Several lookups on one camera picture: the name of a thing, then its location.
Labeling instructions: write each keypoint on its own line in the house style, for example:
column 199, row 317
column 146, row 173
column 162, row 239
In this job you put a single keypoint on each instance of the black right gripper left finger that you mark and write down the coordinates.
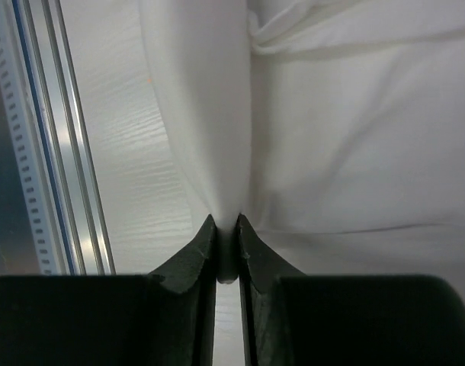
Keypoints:
column 165, row 317

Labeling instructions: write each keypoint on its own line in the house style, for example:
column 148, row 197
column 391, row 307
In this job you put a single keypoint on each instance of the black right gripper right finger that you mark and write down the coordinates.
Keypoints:
column 292, row 318

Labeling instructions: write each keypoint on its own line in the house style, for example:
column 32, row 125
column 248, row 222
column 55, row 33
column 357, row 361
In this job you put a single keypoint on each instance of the white t shirt robot print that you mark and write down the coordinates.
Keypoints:
column 335, row 126

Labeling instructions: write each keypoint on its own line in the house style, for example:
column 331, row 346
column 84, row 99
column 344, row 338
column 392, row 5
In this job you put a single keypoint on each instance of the aluminium mounting rail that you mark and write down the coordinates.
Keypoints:
column 83, row 241

